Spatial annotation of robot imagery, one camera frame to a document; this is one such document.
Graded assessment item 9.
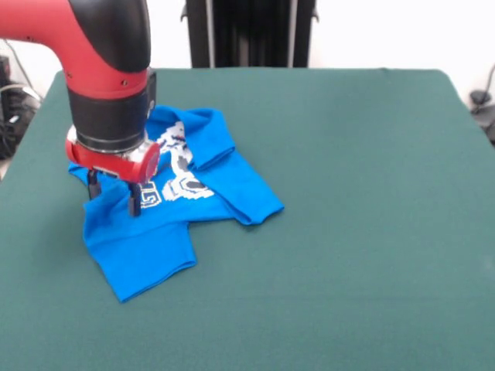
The dark green table cloth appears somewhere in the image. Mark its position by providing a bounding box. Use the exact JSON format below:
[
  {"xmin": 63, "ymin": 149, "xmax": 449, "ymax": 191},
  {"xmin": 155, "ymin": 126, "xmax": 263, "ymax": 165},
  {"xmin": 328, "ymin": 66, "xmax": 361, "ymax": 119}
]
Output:
[{"xmin": 0, "ymin": 68, "xmax": 495, "ymax": 371}]

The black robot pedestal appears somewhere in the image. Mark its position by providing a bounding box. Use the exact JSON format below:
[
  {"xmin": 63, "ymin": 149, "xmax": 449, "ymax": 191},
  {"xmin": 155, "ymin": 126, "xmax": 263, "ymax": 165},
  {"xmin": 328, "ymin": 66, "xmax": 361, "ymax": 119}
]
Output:
[{"xmin": 179, "ymin": 0, "xmax": 320, "ymax": 70}]

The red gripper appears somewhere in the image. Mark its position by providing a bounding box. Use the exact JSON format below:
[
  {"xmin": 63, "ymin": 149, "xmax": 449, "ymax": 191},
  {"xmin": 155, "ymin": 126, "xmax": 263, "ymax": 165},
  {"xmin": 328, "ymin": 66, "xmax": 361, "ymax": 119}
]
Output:
[{"xmin": 64, "ymin": 137, "xmax": 162, "ymax": 217}]

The black stand base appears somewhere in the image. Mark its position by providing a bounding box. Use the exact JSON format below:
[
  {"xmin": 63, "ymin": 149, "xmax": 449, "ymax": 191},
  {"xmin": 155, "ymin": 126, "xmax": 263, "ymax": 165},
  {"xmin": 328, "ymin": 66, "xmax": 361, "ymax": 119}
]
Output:
[
  {"xmin": 0, "ymin": 56, "xmax": 43, "ymax": 160},
  {"xmin": 469, "ymin": 89, "xmax": 495, "ymax": 146}
]

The blue shirt with white print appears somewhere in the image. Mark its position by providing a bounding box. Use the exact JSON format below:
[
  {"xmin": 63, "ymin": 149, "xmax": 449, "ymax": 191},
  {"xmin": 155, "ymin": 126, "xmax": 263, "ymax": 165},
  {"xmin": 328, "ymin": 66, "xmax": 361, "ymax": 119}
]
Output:
[{"xmin": 67, "ymin": 104, "xmax": 286, "ymax": 304}]

